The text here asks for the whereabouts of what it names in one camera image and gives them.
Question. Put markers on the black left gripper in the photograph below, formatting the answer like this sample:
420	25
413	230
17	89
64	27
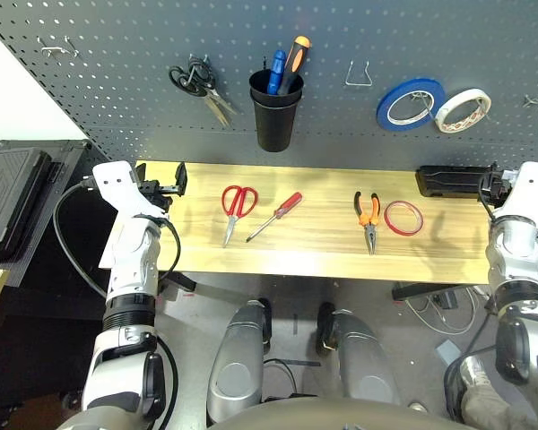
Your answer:
154	190

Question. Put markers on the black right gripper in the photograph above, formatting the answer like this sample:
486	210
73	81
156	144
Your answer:
493	188

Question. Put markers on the red tape roll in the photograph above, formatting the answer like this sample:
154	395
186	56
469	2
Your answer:
385	218

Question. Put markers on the orange black needle-nose pliers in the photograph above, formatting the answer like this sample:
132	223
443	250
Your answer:
370	233

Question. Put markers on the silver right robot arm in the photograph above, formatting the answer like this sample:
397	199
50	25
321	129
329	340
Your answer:
515	251

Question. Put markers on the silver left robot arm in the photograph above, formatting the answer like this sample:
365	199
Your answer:
134	251

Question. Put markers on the dark grey metal pegboard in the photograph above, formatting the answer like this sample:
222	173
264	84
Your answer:
116	67

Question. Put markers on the white tape roll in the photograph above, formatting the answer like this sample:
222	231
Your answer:
464	97

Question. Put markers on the black table foot bar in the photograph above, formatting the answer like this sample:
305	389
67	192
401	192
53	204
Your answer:
421	291
181	280

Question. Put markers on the black power adapter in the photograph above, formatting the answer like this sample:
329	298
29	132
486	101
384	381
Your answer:
446	300

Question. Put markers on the black plastic tool cup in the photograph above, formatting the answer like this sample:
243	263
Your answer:
275	125

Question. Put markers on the blue tape roll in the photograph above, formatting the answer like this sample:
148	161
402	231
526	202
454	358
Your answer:
385	107

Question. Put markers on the large black ribbed case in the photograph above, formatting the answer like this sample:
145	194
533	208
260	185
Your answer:
9	201

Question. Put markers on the double metal peg hook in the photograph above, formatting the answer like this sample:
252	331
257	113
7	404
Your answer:
58	51

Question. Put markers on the small grey box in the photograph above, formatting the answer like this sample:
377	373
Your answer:
449	351

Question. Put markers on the black equipment cart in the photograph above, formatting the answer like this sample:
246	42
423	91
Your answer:
40	304

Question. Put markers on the grey worn sneaker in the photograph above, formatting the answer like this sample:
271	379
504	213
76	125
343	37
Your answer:
417	407
475	376

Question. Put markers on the silver left robot leg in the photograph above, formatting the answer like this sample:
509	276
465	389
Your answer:
235	358

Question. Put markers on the silver robot leg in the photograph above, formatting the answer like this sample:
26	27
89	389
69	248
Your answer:
235	358
363	358

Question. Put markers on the silver right robot leg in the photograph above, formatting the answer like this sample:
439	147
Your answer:
363	358

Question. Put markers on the olive trouser leg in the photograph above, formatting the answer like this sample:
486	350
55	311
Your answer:
488	407

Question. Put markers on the grey robot torso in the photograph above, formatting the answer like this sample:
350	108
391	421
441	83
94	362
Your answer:
318	416

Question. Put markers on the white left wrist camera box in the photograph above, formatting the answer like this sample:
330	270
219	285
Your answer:
116	183

